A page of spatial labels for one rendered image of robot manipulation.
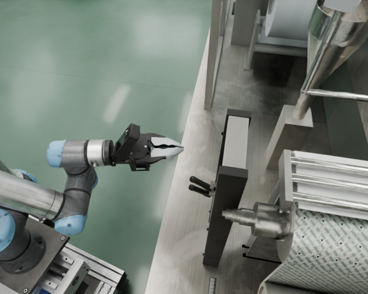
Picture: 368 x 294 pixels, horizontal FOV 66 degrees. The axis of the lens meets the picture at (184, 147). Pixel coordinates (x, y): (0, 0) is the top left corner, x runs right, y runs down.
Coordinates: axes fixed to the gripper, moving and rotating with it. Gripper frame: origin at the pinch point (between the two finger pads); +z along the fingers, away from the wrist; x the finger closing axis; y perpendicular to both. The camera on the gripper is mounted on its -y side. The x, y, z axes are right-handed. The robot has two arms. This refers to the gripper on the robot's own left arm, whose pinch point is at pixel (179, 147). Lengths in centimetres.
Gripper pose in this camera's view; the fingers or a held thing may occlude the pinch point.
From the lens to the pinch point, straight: 77.3
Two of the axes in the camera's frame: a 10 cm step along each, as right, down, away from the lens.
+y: -0.1, 5.0, 8.7
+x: 0.3, 8.7, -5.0
